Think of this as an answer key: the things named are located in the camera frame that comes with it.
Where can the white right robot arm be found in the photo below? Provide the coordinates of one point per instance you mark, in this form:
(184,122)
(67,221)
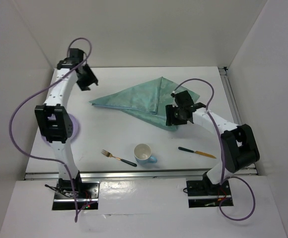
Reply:
(218,126)

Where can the gold fork dark handle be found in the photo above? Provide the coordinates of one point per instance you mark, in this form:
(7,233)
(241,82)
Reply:
(110,155)

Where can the aluminium frame rail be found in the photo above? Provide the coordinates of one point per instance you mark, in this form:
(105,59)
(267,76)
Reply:
(236,111)
(123,174)

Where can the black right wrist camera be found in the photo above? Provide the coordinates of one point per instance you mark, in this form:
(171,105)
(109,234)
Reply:
(183,99)

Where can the gold knife dark handle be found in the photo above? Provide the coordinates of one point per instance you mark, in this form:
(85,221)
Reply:
(197,152)

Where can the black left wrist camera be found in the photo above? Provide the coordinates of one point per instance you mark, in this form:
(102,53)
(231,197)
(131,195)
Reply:
(75,53)

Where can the lavender plastic plate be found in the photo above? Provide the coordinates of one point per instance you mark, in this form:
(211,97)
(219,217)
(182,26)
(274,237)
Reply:
(75,130)

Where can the light blue ceramic mug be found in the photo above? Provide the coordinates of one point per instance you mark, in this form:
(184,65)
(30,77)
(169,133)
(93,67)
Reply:
(143,155)

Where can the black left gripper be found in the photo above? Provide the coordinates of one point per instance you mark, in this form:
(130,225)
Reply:
(92,79)

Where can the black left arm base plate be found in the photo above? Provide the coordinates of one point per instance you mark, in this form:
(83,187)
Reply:
(87,197)

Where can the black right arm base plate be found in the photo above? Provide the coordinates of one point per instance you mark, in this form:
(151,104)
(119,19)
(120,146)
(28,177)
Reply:
(199,197)

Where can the aluminium front frame rail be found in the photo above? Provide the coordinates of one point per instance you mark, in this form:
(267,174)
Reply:
(123,174)

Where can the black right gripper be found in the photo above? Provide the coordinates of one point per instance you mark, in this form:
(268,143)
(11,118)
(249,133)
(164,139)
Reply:
(170,111)

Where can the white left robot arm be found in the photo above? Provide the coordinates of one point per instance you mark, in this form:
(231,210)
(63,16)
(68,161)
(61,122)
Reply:
(53,120)

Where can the aluminium right frame rail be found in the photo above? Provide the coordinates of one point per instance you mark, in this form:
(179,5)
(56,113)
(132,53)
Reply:
(236,111)

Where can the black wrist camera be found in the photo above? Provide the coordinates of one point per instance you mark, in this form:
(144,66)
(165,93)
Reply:
(183,99)
(75,53)

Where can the teal green cloth napkin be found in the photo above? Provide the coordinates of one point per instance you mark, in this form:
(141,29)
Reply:
(144,101)

